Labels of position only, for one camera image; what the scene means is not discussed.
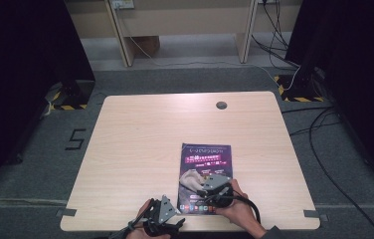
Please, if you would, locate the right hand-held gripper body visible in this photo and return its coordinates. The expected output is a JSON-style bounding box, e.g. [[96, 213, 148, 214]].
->
[[201, 175, 235, 208]]

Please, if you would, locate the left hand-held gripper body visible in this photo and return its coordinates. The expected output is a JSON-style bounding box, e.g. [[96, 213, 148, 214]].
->
[[143, 194, 181, 237]]

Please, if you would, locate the red illustrated magazine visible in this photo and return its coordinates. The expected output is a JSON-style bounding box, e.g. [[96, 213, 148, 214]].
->
[[176, 142, 234, 216]]

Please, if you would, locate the person's left hand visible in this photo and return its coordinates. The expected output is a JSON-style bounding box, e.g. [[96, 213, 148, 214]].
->
[[126, 198, 171, 239]]

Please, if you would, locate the person's right hand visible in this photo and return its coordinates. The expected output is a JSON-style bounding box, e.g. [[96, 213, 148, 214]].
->
[[215, 178, 261, 232]]

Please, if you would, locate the grey tape piece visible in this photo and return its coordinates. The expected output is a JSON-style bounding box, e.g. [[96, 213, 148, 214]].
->
[[303, 209, 329, 223], [55, 208, 78, 218]]

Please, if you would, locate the black stand base striped tape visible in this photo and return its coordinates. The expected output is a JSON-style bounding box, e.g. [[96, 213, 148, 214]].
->
[[273, 66, 325, 104], [53, 79, 96, 112]]

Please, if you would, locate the brown cardboard box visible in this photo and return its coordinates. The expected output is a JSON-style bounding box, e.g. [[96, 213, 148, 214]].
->
[[128, 35, 161, 58]]

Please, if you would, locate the beige wooden desk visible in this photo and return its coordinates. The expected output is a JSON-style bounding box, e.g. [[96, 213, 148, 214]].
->
[[65, 0, 303, 68]]

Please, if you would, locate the black curtain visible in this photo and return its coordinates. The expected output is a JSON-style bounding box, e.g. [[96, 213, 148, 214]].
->
[[0, 0, 95, 200], [283, 0, 374, 190]]

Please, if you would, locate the white power socket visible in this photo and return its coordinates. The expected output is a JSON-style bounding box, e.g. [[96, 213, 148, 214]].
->
[[110, 0, 135, 10]]

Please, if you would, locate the left hand-held gripper black cable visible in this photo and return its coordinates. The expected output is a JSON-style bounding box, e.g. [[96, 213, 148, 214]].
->
[[108, 198, 156, 239]]

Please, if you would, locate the hand-held gripper black cable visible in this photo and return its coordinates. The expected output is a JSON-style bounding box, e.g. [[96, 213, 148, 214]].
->
[[233, 193, 262, 224], [108, 198, 156, 239]]

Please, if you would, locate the right hand-held gripper black cable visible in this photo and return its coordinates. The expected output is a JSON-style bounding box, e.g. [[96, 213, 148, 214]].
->
[[233, 193, 262, 224]]

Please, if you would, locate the long black floor cable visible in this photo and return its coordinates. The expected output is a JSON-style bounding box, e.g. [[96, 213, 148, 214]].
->
[[308, 108, 374, 239]]

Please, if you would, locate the thin black floor cable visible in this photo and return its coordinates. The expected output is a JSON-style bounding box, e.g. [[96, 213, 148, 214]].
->
[[280, 106, 334, 115], [288, 119, 342, 137]]

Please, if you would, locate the white floor cable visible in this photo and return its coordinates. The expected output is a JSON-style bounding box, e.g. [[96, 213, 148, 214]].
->
[[116, 8, 301, 92]]

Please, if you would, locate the black cable bundle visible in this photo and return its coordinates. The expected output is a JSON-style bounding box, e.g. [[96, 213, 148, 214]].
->
[[251, 0, 301, 69]]

